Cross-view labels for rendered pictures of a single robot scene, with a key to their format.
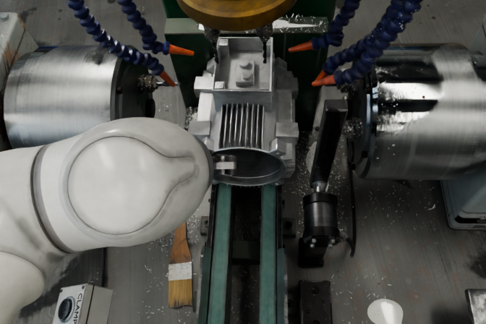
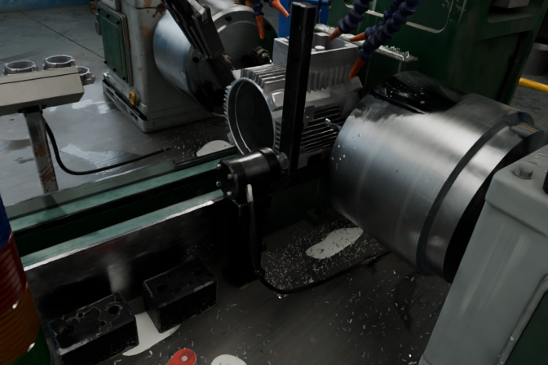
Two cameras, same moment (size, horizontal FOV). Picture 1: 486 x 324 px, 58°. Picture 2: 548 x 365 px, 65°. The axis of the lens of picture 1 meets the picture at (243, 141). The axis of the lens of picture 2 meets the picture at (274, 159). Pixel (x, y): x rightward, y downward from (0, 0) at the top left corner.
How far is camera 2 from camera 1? 0.64 m
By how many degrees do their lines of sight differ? 41
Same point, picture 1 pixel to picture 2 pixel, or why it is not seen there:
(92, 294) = (70, 73)
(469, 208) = (429, 349)
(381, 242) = (312, 331)
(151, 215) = not seen: outside the picture
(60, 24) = not seen: hidden behind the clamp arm
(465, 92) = (471, 118)
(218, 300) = (129, 191)
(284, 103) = (326, 100)
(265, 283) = (168, 210)
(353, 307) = (213, 340)
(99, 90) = (217, 9)
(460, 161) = (418, 200)
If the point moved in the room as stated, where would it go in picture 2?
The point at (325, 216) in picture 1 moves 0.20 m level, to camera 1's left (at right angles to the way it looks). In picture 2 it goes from (248, 158) to (170, 110)
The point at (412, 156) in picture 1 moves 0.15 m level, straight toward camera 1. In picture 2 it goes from (370, 161) to (253, 157)
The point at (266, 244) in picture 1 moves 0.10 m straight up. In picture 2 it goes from (206, 197) to (206, 146)
